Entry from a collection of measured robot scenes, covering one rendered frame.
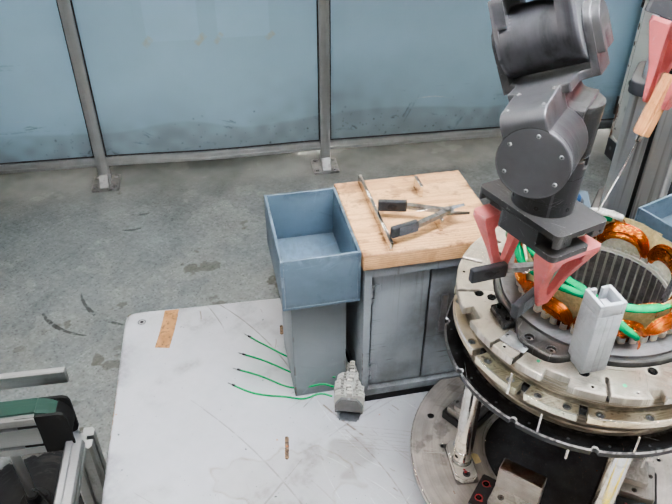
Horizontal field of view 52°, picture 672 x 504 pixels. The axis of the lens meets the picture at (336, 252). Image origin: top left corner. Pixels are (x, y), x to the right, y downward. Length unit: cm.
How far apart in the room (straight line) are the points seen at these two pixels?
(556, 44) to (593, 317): 26
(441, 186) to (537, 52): 50
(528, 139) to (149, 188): 275
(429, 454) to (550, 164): 57
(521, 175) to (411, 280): 44
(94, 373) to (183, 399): 123
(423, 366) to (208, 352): 36
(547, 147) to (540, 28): 10
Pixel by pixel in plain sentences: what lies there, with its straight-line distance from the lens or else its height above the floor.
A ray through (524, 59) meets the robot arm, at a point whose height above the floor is 140.
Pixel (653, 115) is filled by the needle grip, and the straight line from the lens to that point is 72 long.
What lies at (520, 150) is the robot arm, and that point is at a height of 136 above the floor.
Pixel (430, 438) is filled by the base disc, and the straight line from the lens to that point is 102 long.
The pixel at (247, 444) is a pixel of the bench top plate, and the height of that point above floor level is 78.
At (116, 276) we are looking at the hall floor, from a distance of 269.
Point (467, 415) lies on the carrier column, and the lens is 91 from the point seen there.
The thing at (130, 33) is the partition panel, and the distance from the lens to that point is 297.
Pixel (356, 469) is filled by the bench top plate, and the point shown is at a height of 78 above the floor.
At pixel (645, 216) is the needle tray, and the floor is 106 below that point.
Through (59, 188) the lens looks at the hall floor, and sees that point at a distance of 332.
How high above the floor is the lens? 160
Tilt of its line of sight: 37 degrees down
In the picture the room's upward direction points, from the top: straight up
